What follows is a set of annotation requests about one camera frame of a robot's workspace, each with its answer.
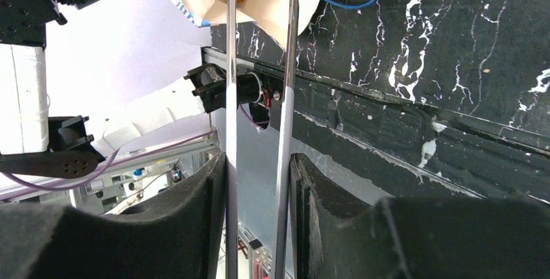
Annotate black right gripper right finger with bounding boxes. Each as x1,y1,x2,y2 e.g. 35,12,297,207
290,153,549,278

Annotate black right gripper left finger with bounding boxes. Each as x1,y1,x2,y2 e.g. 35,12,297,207
1,153,226,278

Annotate metal serving tongs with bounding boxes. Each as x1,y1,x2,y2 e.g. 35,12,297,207
225,0,298,278

